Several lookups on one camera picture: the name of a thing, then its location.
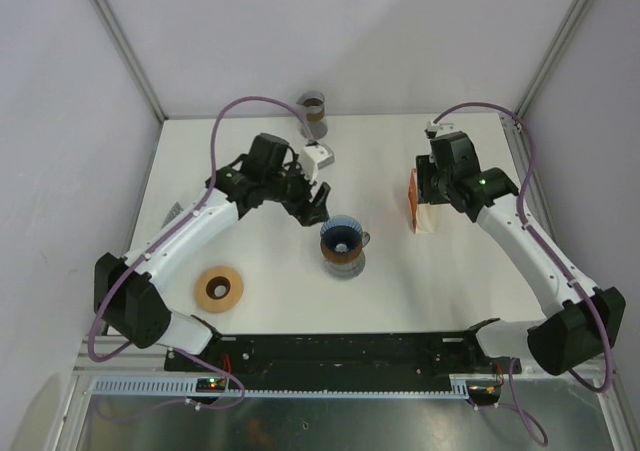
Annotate grey glass carafe with collar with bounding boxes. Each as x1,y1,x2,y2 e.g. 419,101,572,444
296,91,328,141

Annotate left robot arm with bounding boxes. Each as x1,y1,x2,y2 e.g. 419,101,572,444
94,133,335,371

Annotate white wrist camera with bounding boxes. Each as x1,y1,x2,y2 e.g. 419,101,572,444
425,120,455,140
299,142,335,183

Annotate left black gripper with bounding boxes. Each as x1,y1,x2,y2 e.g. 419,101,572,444
263,154,329,226

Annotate dark wooden dripper ring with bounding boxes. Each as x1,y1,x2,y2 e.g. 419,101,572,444
321,243,365,267

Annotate clear ribbed glass server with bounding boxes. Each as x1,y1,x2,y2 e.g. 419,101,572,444
324,253,366,281

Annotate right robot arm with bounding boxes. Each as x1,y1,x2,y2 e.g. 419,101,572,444
416,131,626,375

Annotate light wooden dripper ring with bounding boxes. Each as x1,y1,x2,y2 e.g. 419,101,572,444
192,265,245,314

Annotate aluminium corner post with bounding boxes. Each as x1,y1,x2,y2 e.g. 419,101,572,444
89,0,167,124
515,0,595,118

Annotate right aluminium corner post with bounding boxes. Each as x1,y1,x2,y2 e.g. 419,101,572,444
515,0,595,118

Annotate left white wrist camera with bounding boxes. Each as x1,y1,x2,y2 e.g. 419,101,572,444
299,142,335,183

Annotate white slotted cable duct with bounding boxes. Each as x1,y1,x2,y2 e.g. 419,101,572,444
92,376,469,400

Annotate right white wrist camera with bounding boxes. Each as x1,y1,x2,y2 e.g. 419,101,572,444
425,120,455,140

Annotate white paper coffee filters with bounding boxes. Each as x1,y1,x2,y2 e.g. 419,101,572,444
413,203,441,234

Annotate orange coffee filter holder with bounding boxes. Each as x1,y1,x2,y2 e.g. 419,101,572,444
408,168,421,234

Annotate blue ribbed cone dripper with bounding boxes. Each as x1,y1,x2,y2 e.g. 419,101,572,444
320,215,371,252

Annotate left aluminium corner post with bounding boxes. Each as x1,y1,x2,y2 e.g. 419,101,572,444
89,0,167,124

